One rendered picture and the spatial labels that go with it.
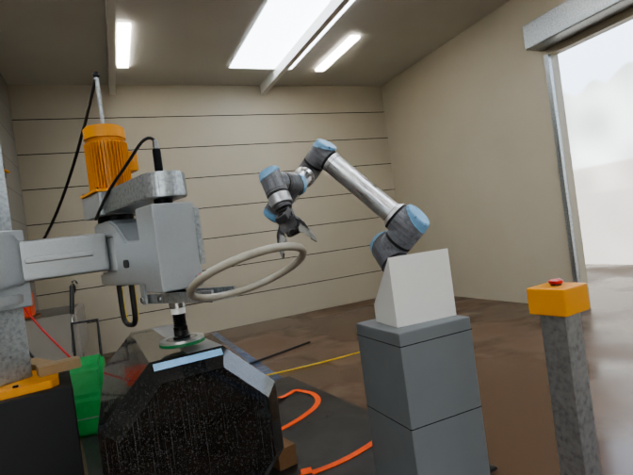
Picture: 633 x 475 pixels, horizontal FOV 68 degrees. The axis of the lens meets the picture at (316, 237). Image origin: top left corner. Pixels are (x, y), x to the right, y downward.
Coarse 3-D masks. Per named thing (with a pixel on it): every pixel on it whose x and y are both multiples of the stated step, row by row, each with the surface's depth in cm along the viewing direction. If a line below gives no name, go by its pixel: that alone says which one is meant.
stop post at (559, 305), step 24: (528, 288) 140; (552, 288) 134; (576, 288) 134; (552, 312) 134; (576, 312) 133; (552, 336) 137; (576, 336) 135; (552, 360) 138; (576, 360) 135; (552, 384) 139; (576, 384) 134; (552, 408) 140; (576, 408) 133; (576, 432) 134; (576, 456) 135
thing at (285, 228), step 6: (282, 204) 181; (288, 204) 182; (276, 210) 182; (294, 216) 181; (282, 222) 180; (288, 222) 179; (294, 222) 178; (282, 228) 180; (288, 228) 179; (294, 228) 178; (288, 234) 180; (294, 234) 184
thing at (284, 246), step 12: (252, 252) 161; (264, 252) 162; (300, 252) 180; (228, 264) 160; (288, 264) 200; (204, 276) 162; (276, 276) 203; (192, 288) 168; (240, 288) 202; (252, 288) 204; (204, 300) 189; (216, 300) 195
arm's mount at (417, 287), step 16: (400, 256) 216; (416, 256) 219; (432, 256) 222; (384, 272) 219; (400, 272) 216; (416, 272) 219; (432, 272) 222; (448, 272) 224; (384, 288) 222; (400, 288) 216; (416, 288) 219; (432, 288) 221; (448, 288) 224; (384, 304) 224; (400, 304) 216; (416, 304) 218; (432, 304) 221; (448, 304) 224; (384, 320) 226; (400, 320) 215; (416, 320) 218
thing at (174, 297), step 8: (200, 288) 223; (208, 288) 217; (216, 288) 212; (224, 288) 207; (232, 288) 202; (152, 296) 238; (160, 296) 231; (168, 296) 224; (176, 296) 218; (184, 296) 212
